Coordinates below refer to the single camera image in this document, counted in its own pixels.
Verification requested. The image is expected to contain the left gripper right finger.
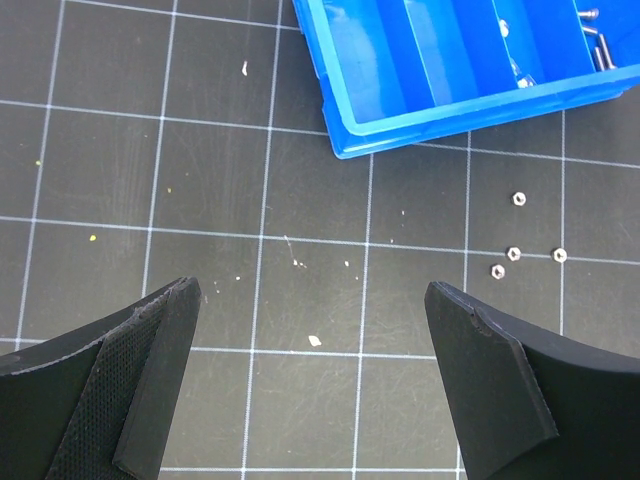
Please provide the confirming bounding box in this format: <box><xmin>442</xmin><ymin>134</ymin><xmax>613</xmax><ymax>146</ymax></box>
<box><xmin>424</xmin><ymin>282</ymin><xmax>639</xmax><ymax>479</ymax></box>

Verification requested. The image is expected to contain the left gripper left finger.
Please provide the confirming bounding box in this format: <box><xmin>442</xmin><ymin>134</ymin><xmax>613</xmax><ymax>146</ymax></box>
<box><xmin>1</xmin><ymin>277</ymin><xmax>201</xmax><ymax>479</ymax></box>

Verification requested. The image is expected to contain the blue plastic compartment bin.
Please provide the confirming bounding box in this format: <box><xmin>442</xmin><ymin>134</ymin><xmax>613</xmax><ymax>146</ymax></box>
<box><xmin>294</xmin><ymin>1</ymin><xmax>639</xmax><ymax>159</ymax></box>

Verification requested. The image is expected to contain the lone silver screw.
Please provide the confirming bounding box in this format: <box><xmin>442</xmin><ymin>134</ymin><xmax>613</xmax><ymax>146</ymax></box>
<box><xmin>578</xmin><ymin>8</ymin><xmax>599</xmax><ymax>21</ymax></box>

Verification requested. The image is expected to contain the hex nut lower left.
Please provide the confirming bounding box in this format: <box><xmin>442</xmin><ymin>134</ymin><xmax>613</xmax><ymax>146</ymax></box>
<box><xmin>490</xmin><ymin>263</ymin><xmax>506</xmax><ymax>280</ymax></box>

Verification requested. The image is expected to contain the hex nut lower middle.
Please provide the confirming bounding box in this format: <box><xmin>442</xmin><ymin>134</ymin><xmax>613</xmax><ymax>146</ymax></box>
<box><xmin>551</xmin><ymin>247</ymin><xmax>568</xmax><ymax>264</ymax></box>

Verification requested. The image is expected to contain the hex nut near pile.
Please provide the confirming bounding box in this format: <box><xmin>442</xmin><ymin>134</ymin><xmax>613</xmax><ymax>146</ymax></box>
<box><xmin>511</xmin><ymin>192</ymin><xmax>527</xmax><ymax>207</ymax></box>

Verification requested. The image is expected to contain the black grid cutting mat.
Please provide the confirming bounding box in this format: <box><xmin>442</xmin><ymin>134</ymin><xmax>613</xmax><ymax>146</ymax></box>
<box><xmin>1</xmin><ymin>1</ymin><xmax>639</xmax><ymax>479</ymax></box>

